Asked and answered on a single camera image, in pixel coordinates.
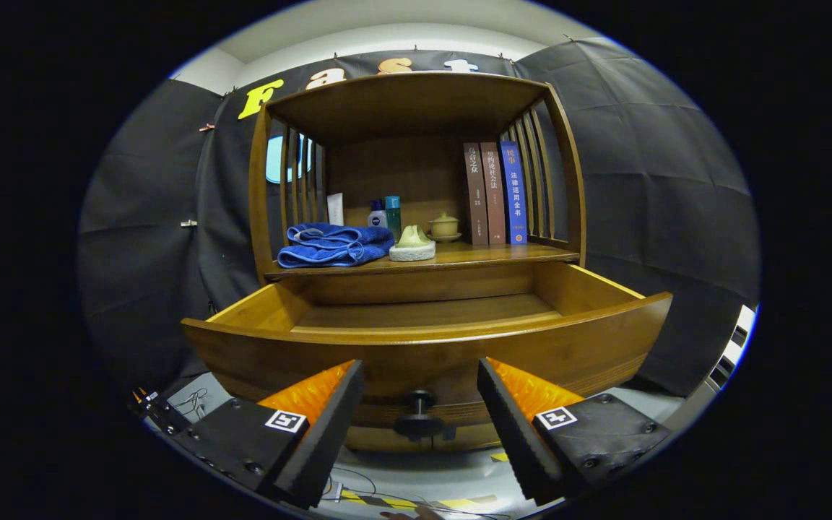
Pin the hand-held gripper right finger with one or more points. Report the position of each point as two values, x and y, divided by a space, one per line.
510 433

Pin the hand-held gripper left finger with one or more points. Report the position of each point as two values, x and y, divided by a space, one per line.
329 433

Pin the wooden drawer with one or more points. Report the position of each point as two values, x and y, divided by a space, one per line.
445 357

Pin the wooden countertop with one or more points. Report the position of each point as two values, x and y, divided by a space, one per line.
488 254

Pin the wooden cabinet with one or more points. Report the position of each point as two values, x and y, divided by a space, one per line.
401 108

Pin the yellow black floor tape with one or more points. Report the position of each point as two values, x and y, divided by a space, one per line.
401 502

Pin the blue folded towel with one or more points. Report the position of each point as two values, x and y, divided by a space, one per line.
329 245

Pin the beige lidded teacup with saucer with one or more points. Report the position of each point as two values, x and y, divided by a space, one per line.
445 227

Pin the white bottle with blue cap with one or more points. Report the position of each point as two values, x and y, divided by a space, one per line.
377 218

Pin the white tube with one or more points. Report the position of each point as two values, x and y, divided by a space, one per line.
335 209

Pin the teal bottle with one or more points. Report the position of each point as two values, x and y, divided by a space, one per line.
393 213

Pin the reddish brown book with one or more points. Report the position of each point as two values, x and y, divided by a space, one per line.
493 195

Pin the blue book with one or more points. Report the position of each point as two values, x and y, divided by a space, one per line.
513 191

